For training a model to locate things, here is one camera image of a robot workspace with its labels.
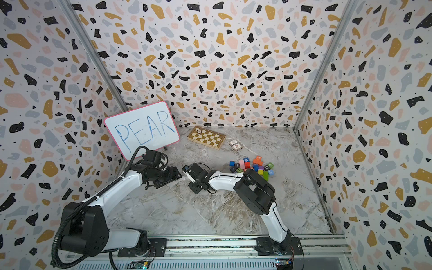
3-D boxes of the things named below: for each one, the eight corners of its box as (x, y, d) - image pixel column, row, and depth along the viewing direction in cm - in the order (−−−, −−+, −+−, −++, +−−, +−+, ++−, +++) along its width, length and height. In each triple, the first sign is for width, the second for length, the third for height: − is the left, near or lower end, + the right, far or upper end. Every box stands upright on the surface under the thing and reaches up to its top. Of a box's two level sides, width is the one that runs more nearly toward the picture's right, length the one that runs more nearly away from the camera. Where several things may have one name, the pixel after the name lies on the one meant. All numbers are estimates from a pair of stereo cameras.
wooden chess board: (186, 139, 118) (186, 136, 115) (195, 128, 125) (194, 124, 123) (218, 150, 112) (218, 147, 109) (225, 138, 119) (225, 134, 117)
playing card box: (235, 152, 111) (235, 150, 110) (228, 143, 116) (228, 141, 114) (241, 148, 113) (242, 147, 112) (235, 140, 118) (235, 138, 116)
